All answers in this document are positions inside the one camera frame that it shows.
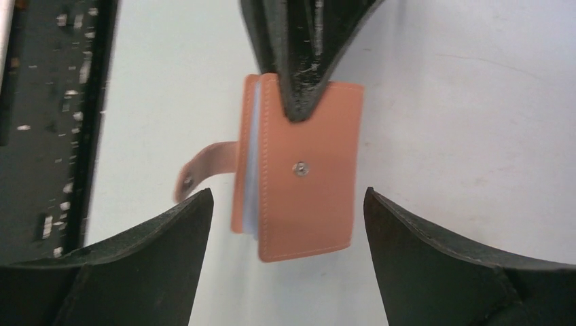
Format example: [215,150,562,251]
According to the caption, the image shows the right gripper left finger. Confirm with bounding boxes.
[1,189,214,325]

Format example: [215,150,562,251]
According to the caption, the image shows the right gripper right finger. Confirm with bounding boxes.
[363,188,575,326]

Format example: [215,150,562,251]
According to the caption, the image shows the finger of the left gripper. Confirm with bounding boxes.
[240,0,383,122]

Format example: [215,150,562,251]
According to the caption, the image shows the orange leather card holder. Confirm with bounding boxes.
[174,73,364,262]

